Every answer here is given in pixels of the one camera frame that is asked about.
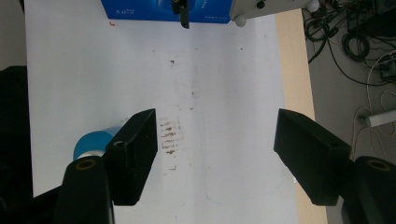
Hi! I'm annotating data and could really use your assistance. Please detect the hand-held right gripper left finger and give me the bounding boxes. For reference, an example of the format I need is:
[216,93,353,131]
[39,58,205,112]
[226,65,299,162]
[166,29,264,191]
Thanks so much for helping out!
[105,107,159,206]

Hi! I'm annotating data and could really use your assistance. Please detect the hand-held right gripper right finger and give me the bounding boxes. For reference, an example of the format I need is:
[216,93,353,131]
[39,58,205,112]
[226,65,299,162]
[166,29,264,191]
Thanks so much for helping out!
[273,107,355,206]

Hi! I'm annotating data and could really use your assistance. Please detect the blue cardboard box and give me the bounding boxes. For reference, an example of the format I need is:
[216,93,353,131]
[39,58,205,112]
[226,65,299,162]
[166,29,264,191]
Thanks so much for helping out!
[100,0,234,24]

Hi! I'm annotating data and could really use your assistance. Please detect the blue tape roll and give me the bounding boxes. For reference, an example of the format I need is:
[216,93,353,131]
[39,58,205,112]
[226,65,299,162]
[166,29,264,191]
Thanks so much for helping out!
[72,125,123,161]

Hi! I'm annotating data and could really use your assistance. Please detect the white table cover sheet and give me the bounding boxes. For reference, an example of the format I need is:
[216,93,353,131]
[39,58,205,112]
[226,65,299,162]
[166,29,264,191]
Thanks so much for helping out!
[23,0,301,224]

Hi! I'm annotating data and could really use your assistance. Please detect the white power strip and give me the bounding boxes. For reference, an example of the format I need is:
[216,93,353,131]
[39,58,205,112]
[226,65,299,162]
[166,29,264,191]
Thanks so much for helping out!
[358,109,396,129]

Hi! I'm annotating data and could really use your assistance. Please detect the small black device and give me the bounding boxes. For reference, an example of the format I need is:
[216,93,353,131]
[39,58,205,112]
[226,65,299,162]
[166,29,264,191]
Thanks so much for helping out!
[378,61,396,82]

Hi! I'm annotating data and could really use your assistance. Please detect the tangle of black cables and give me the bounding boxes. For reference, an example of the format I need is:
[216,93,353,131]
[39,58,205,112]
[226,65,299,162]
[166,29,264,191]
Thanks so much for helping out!
[302,0,396,88]

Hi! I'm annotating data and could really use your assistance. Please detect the white cable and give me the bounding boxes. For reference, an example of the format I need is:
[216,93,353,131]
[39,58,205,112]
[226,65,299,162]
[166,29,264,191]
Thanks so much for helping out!
[350,49,396,161]

